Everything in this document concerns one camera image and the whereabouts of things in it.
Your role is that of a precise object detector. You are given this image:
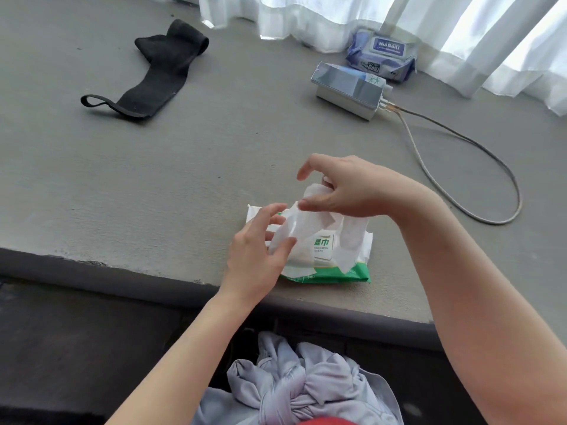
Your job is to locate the white wet wipe sheet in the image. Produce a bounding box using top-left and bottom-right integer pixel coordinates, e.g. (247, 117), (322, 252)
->
(288, 181), (373, 271)

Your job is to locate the white curtain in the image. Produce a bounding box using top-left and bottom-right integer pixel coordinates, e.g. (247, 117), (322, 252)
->
(146, 0), (567, 116)

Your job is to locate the person's red garment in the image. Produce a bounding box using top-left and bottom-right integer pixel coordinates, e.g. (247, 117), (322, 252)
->
(296, 416), (360, 425)

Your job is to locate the white green wet wipes pack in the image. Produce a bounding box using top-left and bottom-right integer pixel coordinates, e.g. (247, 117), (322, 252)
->
(245, 204), (374, 284)

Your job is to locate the grey power box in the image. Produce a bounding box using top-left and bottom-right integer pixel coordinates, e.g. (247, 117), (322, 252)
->
(310, 63), (393, 121)

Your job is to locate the person's right forearm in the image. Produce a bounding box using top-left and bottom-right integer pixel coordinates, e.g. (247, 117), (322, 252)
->
(394, 194), (567, 425)

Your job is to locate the person's left forearm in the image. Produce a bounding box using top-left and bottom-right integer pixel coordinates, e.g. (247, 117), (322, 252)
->
(106, 296), (258, 425)

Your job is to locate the person's right hand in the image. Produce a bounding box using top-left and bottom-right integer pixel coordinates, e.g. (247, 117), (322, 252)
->
(296, 153), (444, 228)

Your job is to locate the black fabric strap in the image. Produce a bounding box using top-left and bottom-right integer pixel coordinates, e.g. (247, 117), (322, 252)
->
(80, 19), (211, 121)

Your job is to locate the person's left hand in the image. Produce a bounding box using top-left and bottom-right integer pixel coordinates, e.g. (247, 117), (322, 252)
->
(217, 202), (298, 308)

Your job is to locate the person's grey shirt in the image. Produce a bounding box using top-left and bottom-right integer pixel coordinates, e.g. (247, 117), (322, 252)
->
(190, 332), (404, 425)

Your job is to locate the blue wipes pack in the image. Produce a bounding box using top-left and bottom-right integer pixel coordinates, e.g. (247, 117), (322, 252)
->
(346, 28), (419, 84)

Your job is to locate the grey cable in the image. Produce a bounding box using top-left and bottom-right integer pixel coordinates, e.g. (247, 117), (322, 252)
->
(383, 100), (524, 227)

